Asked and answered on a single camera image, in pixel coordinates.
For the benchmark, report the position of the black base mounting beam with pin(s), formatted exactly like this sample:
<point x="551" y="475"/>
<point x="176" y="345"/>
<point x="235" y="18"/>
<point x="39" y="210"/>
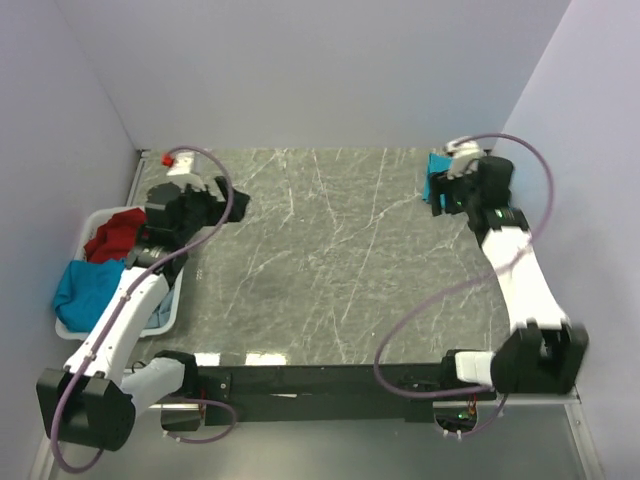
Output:
<point x="275" y="393"/>

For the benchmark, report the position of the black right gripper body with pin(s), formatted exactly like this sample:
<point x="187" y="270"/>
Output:
<point x="459" y="193"/>

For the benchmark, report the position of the teal t shirt in basket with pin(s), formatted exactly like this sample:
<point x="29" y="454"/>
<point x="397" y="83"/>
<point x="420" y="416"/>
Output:
<point x="84" y="292"/>

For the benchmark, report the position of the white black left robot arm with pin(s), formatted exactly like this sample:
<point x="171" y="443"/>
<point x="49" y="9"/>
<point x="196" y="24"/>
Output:
<point x="90" y="401"/>

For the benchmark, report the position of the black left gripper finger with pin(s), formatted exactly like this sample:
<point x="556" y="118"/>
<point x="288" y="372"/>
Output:
<point x="223" y="186"/>
<point x="234" y="206"/>

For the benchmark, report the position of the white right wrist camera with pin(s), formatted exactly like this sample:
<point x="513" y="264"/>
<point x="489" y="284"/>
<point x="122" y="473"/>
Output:
<point x="463" y="153"/>

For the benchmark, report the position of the red t shirt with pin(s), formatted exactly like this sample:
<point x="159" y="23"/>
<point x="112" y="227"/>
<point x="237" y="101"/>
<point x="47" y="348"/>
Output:
<point x="115" y="238"/>

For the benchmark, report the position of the white plastic laundry basket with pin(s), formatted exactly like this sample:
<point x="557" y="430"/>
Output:
<point x="89" y="229"/>

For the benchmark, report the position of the teal t shirt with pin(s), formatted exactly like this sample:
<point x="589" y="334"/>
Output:
<point x="436" y="164"/>
<point x="84" y="292"/>

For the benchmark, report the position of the light blue garment in basket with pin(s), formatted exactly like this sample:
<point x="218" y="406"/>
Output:
<point x="162" y="313"/>

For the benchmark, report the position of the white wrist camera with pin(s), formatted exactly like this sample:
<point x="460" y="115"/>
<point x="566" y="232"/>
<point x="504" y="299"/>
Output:
<point x="463" y="153"/>
<point x="184" y="170"/>

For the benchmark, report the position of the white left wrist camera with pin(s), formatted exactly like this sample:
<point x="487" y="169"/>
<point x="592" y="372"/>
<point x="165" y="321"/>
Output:
<point x="184" y="170"/>

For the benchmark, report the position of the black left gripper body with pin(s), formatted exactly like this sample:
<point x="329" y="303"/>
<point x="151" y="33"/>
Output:
<point x="201" y="210"/>

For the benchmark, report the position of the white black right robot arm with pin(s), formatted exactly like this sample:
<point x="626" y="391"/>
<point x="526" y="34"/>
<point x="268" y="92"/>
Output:
<point x="544" y="352"/>

